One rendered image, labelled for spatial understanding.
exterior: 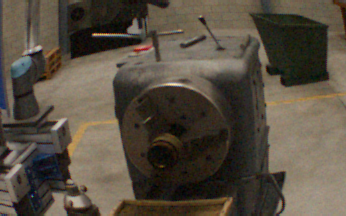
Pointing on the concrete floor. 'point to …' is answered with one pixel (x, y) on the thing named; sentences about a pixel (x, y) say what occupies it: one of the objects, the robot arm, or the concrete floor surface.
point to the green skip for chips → (293, 47)
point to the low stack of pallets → (52, 62)
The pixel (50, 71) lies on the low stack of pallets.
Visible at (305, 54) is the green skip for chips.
